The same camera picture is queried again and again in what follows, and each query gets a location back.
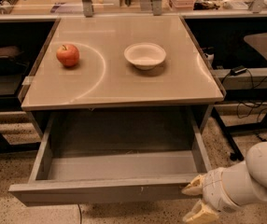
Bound metal frame post left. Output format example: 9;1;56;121
81;0;93;17

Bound white paper bowl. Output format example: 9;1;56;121
123;42;166;70

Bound black floor cable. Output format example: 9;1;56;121
77;204;83;224

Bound black power adapter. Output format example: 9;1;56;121
230;65;247;76

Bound grey top drawer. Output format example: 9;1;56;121
9;106;211;206

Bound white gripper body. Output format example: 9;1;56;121
203;168;241;213

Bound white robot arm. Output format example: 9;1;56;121
182;142;267;224

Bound red apple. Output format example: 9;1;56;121
56;44;79;67

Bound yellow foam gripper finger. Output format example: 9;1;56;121
181;175;204;196
182;200;218;224

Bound black side table left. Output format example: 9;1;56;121
0;45;43;157

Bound grey drawer cabinet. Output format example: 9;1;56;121
17;14;227;139

